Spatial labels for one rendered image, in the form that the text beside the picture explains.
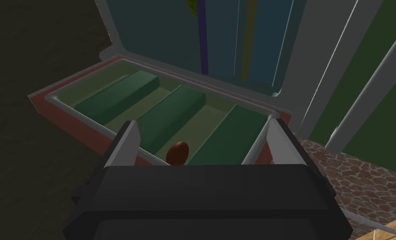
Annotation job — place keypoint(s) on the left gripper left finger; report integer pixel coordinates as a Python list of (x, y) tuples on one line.
[(124, 146)]

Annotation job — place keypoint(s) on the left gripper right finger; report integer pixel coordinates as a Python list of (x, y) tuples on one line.
[(286, 146)]

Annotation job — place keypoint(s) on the red crate with green compartments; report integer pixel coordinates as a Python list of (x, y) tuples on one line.
[(157, 110)]

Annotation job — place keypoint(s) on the brown egg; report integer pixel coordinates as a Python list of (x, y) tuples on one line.
[(177, 152)]

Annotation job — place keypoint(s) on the blue-grey window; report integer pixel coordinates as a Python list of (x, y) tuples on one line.
[(214, 40)]

